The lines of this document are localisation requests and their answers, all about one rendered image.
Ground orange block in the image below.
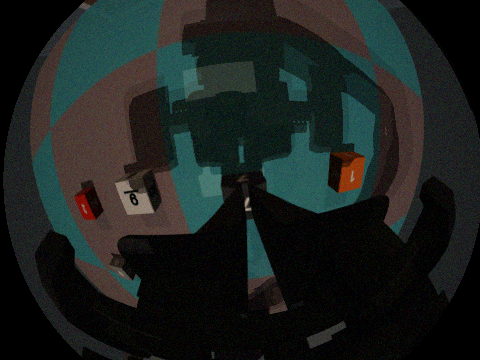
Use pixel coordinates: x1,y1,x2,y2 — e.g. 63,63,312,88
328,151,365,193

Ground red block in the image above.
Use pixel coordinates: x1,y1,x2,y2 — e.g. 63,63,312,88
75,187,104,220

